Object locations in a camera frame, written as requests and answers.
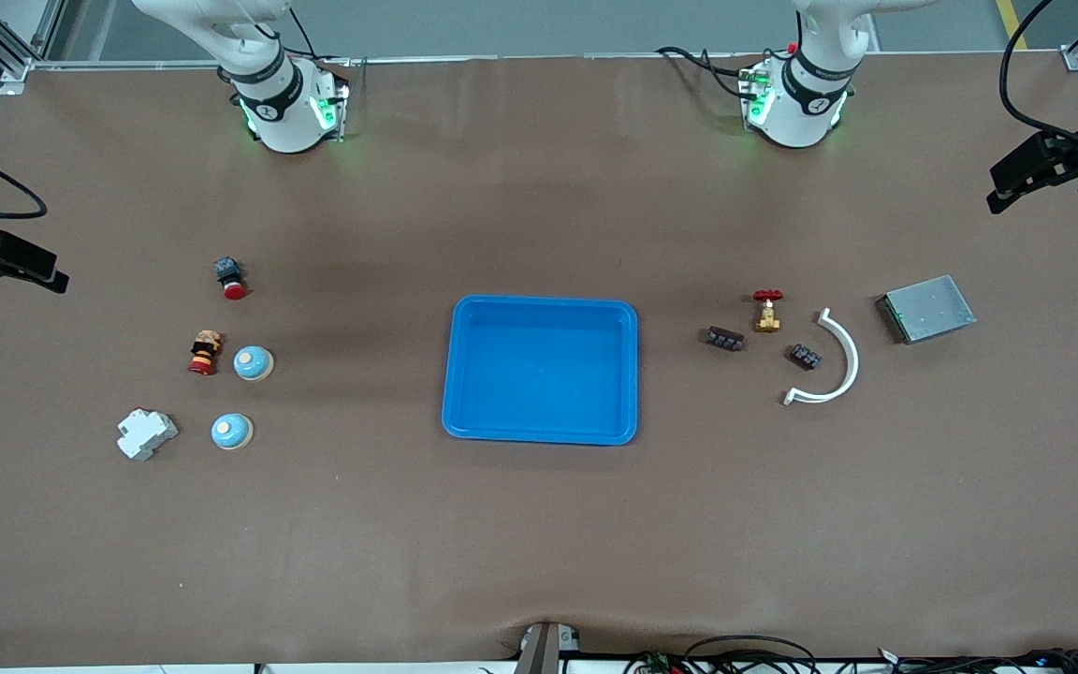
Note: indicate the blue desk bell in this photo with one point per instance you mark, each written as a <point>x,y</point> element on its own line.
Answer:
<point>253,363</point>
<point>231,431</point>

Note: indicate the dark electrolytic capacitor block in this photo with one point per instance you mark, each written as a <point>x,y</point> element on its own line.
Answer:
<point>724,338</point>
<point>805,357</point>

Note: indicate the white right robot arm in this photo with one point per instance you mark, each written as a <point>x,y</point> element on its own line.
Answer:
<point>282,112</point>

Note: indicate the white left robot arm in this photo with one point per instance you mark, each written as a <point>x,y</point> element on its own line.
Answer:
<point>801,112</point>

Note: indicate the blue plastic tray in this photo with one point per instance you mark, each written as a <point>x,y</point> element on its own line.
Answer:
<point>539,374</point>

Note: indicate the orange black red push button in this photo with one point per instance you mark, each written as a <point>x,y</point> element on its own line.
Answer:
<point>205,353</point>

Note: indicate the grey metal box module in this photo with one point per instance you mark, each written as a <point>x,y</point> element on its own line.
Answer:
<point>927,309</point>

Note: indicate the grey red emergency stop button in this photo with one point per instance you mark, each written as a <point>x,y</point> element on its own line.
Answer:
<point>230,278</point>

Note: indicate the white circuit breaker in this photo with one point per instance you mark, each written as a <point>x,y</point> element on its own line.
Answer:
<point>146,434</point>

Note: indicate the brown table mat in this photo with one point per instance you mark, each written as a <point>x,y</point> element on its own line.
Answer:
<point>539,543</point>

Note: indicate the white curved plastic bracket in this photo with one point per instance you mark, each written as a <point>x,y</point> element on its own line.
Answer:
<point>850,360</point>

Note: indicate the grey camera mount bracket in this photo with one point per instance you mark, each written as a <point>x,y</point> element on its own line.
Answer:
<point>544,651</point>

